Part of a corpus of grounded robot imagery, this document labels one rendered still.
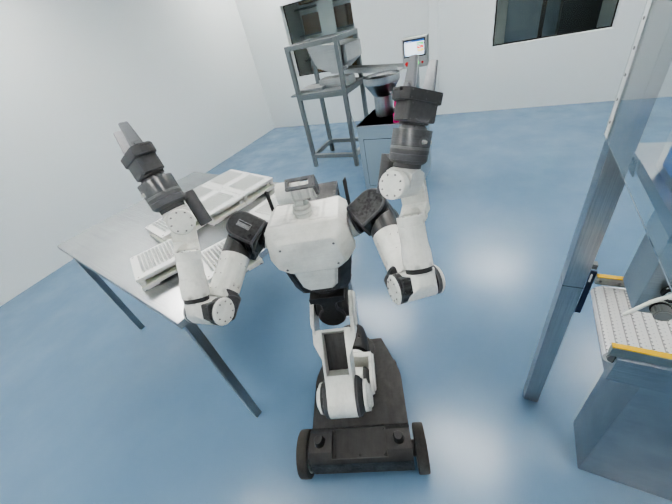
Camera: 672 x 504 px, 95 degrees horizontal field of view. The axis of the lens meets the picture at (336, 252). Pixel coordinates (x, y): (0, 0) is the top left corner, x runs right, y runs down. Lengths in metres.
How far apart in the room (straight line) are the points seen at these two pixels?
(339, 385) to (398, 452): 0.49
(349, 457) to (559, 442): 0.94
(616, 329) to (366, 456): 1.04
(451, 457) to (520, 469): 0.28
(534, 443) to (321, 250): 1.37
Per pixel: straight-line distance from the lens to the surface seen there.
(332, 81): 4.39
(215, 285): 0.97
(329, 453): 1.61
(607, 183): 1.11
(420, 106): 0.74
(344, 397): 1.21
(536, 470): 1.83
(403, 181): 0.70
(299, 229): 0.92
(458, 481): 1.76
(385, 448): 1.59
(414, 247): 0.75
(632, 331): 1.21
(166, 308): 1.49
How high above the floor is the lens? 1.69
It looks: 37 degrees down
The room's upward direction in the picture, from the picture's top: 14 degrees counter-clockwise
